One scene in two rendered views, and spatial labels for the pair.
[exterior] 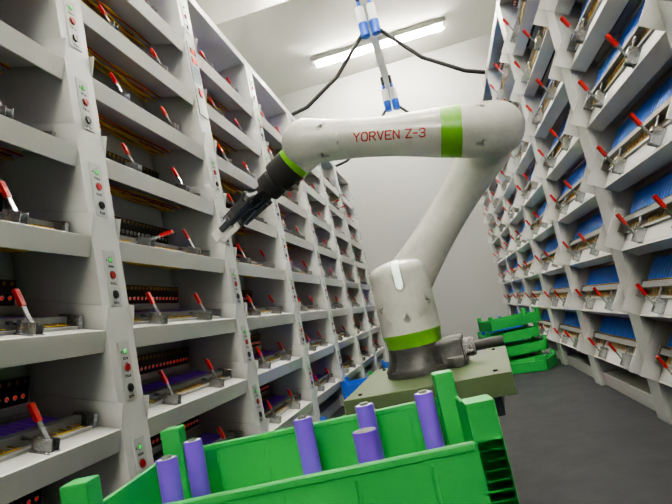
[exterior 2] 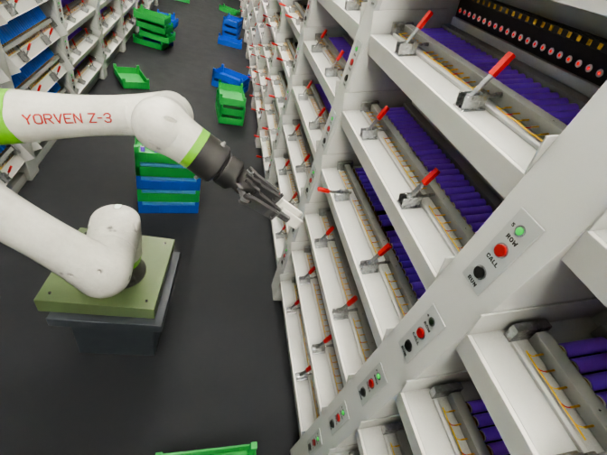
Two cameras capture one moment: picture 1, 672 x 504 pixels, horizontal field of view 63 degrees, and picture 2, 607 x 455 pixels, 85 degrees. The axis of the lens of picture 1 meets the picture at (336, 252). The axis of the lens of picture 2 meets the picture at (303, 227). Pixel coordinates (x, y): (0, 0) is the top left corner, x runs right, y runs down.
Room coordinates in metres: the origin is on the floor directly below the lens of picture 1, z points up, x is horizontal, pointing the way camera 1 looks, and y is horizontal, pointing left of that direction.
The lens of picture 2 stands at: (2.01, -0.04, 1.29)
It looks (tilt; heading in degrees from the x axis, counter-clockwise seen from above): 40 degrees down; 147
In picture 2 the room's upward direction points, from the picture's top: 20 degrees clockwise
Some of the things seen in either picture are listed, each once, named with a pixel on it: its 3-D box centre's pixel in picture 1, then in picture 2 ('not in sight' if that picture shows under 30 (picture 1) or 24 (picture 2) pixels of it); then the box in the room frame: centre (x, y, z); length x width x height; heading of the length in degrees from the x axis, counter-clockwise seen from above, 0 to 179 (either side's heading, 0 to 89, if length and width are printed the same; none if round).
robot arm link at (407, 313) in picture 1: (404, 301); (116, 240); (1.23, -0.13, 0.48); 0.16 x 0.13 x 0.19; 172
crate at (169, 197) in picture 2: not in sight; (169, 184); (0.47, 0.06, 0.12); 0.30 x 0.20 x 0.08; 88
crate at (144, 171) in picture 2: not in sight; (169, 159); (0.47, 0.06, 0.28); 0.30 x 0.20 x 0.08; 88
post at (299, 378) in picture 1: (262, 243); not in sight; (2.56, 0.33, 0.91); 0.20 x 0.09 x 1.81; 80
